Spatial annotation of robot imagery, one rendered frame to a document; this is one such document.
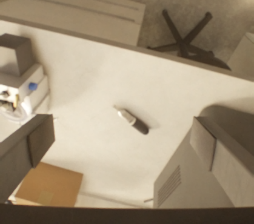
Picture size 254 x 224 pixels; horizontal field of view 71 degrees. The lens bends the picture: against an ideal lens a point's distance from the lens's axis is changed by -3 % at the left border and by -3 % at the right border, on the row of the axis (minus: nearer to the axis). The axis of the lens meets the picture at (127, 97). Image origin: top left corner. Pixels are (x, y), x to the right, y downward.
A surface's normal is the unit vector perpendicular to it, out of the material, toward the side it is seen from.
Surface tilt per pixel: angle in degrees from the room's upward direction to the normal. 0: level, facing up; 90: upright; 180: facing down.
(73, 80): 0
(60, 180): 90
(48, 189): 90
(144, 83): 0
